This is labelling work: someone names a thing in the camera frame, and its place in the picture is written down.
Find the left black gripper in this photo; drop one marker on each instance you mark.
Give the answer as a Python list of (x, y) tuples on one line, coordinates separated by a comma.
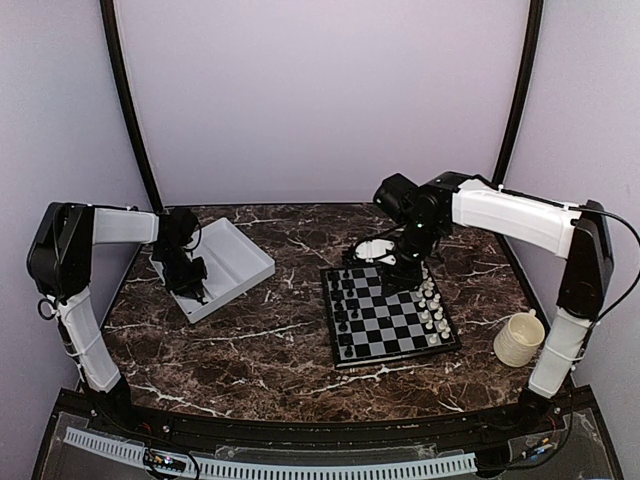
[(194, 282)]

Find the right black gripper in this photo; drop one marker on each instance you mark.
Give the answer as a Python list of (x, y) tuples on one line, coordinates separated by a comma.
[(409, 278)]

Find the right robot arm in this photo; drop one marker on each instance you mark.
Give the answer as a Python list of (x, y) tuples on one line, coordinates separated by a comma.
[(577, 234)]

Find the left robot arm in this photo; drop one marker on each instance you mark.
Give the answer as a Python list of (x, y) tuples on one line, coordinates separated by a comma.
[(60, 263)]

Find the white chess pieces row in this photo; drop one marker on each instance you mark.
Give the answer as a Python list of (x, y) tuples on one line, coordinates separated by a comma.
[(431, 313)]

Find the black white chess board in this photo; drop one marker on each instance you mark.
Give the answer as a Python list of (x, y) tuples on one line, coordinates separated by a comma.
[(387, 329)]

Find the white plastic tray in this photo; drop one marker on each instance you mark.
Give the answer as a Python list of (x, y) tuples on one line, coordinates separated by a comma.
[(234, 265)]

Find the cream ribbed mug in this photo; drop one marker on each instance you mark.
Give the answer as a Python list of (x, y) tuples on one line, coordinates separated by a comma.
[(519, 339)]

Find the black front rail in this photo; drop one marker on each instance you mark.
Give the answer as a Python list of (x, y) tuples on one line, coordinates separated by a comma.
[(464, 430)]

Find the white cable duct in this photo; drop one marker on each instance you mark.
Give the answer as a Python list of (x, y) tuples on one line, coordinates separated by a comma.
[(258, 463)]

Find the right black frame post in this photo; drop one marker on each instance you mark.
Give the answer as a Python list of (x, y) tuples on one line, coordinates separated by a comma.
[(521, 89)]

